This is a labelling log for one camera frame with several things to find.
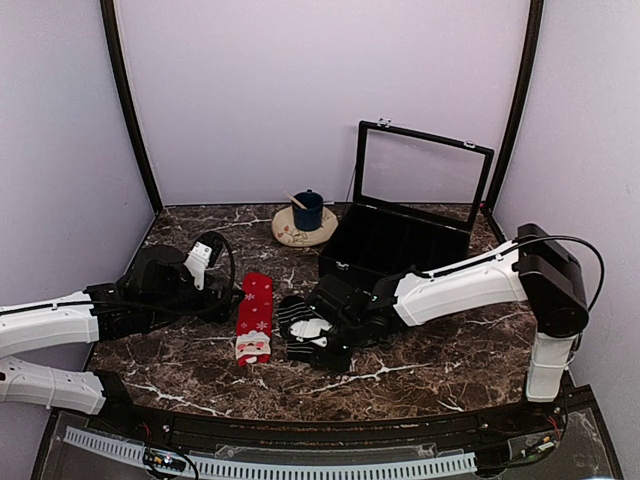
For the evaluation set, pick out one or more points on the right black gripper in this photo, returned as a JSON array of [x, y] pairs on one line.
[[333, 363]]

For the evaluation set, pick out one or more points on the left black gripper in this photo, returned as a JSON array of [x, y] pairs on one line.
[[222, 312]]

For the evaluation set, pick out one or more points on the black white striped sock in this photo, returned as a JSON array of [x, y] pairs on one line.
[[290, 310]]

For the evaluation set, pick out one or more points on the red Santa Christmas sock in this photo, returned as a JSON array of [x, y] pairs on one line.
[[254, 323]]

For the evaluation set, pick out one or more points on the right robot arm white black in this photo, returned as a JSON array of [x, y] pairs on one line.
[[534, 268]]

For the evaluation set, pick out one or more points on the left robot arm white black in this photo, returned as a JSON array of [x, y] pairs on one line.
[[96, 314]]

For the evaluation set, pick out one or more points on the blue ceramic cup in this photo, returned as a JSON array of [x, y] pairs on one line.
[[311, 218]]

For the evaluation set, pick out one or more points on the black compartment box glass lid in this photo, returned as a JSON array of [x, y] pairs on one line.
[[415, 199]]

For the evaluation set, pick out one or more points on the wooden stick in cup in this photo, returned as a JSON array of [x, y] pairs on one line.
[[294, 200]]

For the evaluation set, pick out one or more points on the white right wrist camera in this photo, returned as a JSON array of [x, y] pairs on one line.
[[313, 330]]

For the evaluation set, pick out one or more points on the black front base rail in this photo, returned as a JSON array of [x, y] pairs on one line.
[[485, 428]]

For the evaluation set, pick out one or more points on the white slotted cable duct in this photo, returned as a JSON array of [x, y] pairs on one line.
[[256, 463]]

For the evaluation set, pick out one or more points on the left black frame post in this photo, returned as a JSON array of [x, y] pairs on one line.
[[123, 88]]

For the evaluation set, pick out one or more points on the black frame post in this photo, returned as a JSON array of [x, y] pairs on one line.
[[525, 70], [123, 88]]

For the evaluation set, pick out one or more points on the right black frame post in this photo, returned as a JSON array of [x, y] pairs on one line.
[[525, 70]]

